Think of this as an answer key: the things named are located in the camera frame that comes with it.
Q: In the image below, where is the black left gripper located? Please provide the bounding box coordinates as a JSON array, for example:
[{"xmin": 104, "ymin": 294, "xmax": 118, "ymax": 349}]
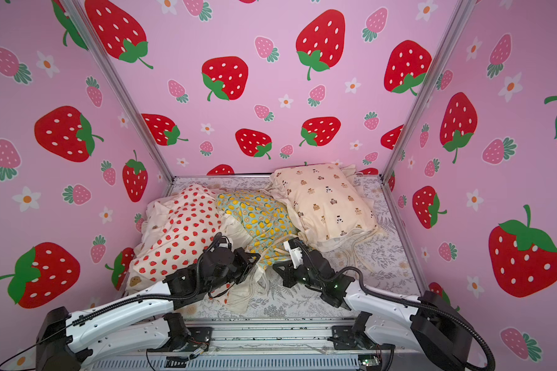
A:
[{"xmin": 204, "ymin": 248, "xmax": 261, "ymax": 296}]

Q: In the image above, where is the cream bear print pillow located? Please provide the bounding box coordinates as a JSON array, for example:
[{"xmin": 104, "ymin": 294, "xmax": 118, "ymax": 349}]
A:
[{"xmin": 125, "ymin": 185, "xmax": 270, "ymax": 318}]

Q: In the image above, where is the red strawberry print pillow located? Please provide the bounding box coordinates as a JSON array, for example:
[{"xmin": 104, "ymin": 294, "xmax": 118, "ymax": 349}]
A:
[{"xmin": 127, "ymin": 182, "xmax": 238, "ymax": 302}]

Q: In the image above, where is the yellow lemon print pillow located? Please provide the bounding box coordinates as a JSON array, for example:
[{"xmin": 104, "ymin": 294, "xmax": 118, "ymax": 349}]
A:
[{"xmin": 216, "ymin": 190, "xmax": 299, "ymax": 274}]

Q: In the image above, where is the beige animal print pillow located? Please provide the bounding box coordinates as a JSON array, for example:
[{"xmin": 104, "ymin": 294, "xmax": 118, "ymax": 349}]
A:
[{"xmin": 266, "ymin": 163, "xmax": 386, "ymax": 252}]

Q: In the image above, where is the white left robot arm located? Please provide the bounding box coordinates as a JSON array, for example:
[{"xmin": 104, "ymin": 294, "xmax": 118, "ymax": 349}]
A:
[{"xmin": 36, "ymin": 237, "xmax": 261, "ymax": 370}]

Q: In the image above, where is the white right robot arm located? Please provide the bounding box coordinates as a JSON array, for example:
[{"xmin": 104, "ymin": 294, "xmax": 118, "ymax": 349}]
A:
[{"xmin": 272, "ymin": 238, "xmax": 473, "ymax": 370}]

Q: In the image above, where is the floral pattern table mat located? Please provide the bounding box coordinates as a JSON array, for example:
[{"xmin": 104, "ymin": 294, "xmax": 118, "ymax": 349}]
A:
[{"xmin": 136, "ymin": 175, "xmax": 433, "ymax": 321}]

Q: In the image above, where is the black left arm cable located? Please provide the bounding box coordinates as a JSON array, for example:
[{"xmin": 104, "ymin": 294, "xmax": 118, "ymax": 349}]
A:
[{"xmin": 0, "ymin": 231, "xmax": 261, "ymax": 371}]

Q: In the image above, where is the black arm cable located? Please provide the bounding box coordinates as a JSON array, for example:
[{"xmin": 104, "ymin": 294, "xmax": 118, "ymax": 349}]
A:
[
  {"xmin": 301, "ymin": 245, "xmax": 497, "ymax": 371},
  {"xmin": 0, "ymin": 231, "xmax": 261, "ymax": 371}
]

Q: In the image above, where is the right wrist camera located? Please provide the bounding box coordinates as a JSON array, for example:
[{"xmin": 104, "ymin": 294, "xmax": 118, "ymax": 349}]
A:
[{"xmin": 283, "ymin": 238, "xmax": 304, "ymax": 269}]

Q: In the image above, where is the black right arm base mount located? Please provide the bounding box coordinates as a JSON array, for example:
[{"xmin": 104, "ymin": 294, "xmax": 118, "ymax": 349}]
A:
[{"xmin": 327, "ymin": 312, "xmax": 396, "ymax": 350}]

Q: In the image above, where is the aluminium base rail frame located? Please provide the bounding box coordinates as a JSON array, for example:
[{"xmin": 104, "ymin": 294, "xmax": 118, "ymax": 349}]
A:
[{"xmin": 87, "ymin": 317, "xmax": 470, "ymax": 371}]

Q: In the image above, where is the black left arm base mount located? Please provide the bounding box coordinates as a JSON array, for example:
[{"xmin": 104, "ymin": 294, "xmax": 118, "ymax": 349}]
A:
[{"xmin": 154, "ymin": 313, "xmax": 213, "ymax": 352}]

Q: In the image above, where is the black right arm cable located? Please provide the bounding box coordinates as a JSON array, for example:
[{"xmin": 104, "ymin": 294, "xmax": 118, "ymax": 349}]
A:
[{"xmin": 301, "ymin": 245, "xmax": 497, "ymax": 371}]

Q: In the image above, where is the aluminium frame corner post left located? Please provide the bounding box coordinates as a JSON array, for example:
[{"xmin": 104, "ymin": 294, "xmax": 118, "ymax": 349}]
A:
[{"xmin": 62, "ymin": 0, "xmax": 174, "ymax": 184}]

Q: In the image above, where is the aluminium frame corner post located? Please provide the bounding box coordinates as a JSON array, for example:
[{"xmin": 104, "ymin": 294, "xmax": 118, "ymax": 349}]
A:
[
  {"xmin": 380, "ymin": 0, "xmax": 477, "ymax": 185},
  {"xmin": 62, "ymin": 0, "xmax": 174, "ymax": 184}
]

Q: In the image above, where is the aluminium frame corner post right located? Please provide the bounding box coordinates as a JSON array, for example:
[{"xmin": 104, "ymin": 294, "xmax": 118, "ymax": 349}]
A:
[{"xmin": 380, "ymin": 0, "xmax": 477, "ymax": 185}]

